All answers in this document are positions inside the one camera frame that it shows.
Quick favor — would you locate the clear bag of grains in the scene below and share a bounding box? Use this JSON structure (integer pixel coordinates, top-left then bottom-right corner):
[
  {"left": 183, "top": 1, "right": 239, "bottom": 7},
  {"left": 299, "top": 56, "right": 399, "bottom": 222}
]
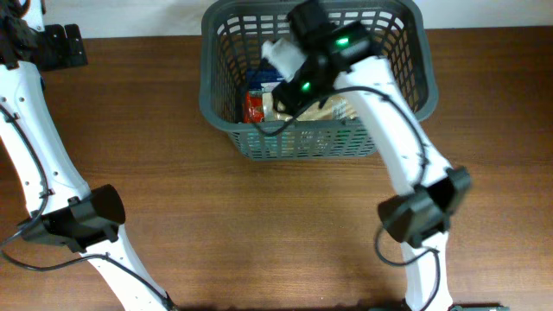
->
[{"left": 262, "top": 93, "right": 358, "bottom": 122}]

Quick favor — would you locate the blue pasta box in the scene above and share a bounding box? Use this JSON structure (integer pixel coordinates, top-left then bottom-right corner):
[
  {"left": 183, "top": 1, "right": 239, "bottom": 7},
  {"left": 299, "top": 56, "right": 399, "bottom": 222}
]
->
[{"left": 245, "top": 69, "right": 283, "bottom": 92}]

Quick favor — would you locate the orange spaghetti packet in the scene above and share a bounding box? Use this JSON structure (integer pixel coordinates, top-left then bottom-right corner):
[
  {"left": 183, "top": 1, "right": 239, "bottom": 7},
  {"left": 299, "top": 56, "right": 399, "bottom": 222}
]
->
[{"left": 243, "top": 91, "right": 264, "bottom": 124}]

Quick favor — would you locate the grey plastic shopping basket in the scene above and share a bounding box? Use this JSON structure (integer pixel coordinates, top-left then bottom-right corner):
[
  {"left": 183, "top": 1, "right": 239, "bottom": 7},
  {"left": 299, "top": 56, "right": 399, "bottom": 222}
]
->
[{"left": 200, "top": 0, "right": 439, "bottom": 161}]

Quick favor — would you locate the green lid glass jar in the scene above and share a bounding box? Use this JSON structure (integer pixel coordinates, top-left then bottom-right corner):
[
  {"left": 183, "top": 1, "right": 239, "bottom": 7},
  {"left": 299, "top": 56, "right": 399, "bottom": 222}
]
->
[{"left": 334, "top": 129, "right": 367, "bottom": 153}]

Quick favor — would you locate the light green packet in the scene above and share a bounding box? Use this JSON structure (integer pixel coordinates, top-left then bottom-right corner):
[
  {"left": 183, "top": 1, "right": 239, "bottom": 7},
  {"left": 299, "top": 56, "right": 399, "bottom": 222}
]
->
[{"left": 246, "top": 133, "right": 278, "bottom": 158}]

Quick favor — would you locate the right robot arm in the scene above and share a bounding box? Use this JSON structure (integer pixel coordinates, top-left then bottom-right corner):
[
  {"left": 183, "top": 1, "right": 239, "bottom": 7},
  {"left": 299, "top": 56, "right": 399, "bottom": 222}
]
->
[{"left": 262, "top": 1, "right": 471, "bottom": 310}]

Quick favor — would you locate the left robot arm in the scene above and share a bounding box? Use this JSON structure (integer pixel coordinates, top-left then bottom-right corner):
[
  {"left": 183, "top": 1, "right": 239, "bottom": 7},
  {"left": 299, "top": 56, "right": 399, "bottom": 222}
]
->
[{"left": 1, "top": 1, "right": 176, "bottom": 310}]

